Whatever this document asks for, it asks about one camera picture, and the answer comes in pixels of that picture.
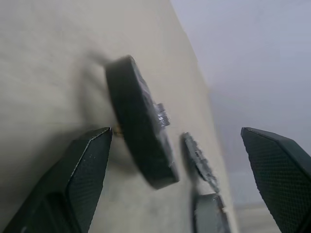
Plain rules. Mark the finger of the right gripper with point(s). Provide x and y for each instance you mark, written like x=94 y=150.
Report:
x=205 y=216

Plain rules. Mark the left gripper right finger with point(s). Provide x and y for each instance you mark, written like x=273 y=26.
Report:
x=284 y=182

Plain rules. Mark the toothed grey motor lid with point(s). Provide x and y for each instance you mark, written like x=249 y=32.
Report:
x=200 y=162

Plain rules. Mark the spoked silver rotor black rim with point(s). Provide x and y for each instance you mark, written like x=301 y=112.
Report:
x=162 y=116

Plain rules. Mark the round motor housing copper windings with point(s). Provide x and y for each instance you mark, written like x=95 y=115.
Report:
x=128 y=116

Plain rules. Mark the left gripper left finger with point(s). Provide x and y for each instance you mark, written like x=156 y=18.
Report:
x=73 y=182

